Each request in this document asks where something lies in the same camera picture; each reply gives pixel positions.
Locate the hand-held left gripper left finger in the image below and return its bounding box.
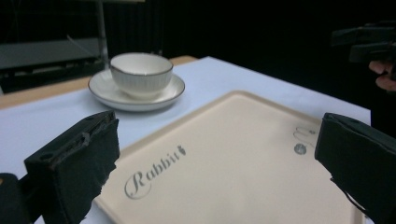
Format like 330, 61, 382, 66
23, 109, 121, 224

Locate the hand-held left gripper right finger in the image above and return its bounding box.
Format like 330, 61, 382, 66
314, 112, 396, 224

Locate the white saucer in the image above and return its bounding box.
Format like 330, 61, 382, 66
87, 68, 186, 113

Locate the white ribbed cup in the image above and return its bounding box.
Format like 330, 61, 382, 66
108, 51, 175, 101

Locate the beige plastic tray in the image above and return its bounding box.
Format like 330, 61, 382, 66
92, 90, 367, 224

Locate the white table cloth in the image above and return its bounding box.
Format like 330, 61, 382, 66
0, 55, 373, 224

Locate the grey shelf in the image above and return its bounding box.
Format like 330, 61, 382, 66
0, 37, 106, 94

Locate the metal stand pole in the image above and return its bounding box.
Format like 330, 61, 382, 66
94, 0, 110, 69

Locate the dark curtain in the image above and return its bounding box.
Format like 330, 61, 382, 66
104, 0, 332, 60

